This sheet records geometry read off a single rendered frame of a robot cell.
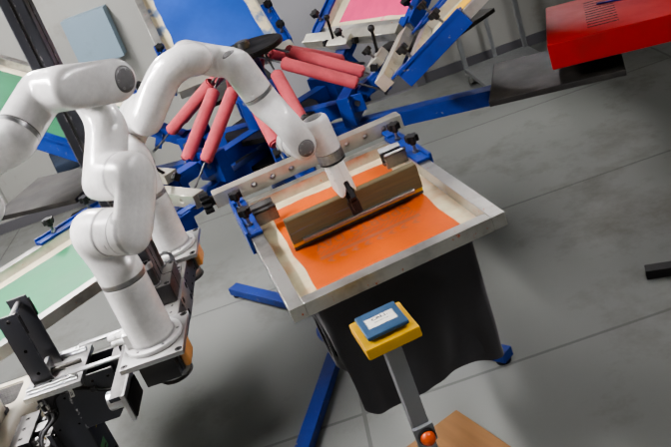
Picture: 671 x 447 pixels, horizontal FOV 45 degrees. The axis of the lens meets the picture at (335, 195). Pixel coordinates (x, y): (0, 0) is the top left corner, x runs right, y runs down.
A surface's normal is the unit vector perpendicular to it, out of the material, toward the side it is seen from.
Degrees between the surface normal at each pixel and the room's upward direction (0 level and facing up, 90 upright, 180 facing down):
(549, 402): 0
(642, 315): 0
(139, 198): 85
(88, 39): 90
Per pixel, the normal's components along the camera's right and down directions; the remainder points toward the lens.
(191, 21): -0.12, -0.57
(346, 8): -0.61, -0.47
